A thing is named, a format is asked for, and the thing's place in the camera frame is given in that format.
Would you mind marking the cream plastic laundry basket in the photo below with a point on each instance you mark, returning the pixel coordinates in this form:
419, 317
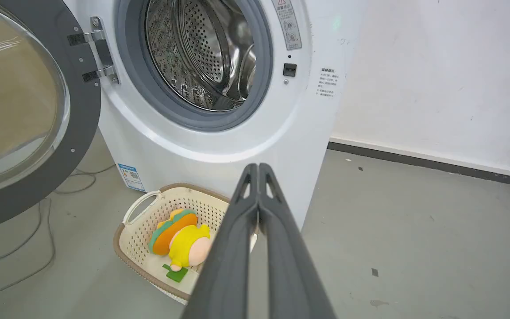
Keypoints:
142, 239

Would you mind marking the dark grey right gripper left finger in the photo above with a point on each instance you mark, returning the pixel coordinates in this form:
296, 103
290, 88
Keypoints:
226, 266

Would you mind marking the grey round washing machine door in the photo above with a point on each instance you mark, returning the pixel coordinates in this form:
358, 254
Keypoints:
20, 110

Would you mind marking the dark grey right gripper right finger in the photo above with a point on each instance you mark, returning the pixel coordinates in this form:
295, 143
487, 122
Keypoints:
290, 266

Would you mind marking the yellow plush doll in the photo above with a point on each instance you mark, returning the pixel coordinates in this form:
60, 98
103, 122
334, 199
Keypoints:
188, 248

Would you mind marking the white front-load washing machine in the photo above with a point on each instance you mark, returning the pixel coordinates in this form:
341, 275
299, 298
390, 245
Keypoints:
193, 110

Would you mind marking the orange and green plush toy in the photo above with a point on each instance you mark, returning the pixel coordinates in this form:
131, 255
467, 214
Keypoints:
171, 232

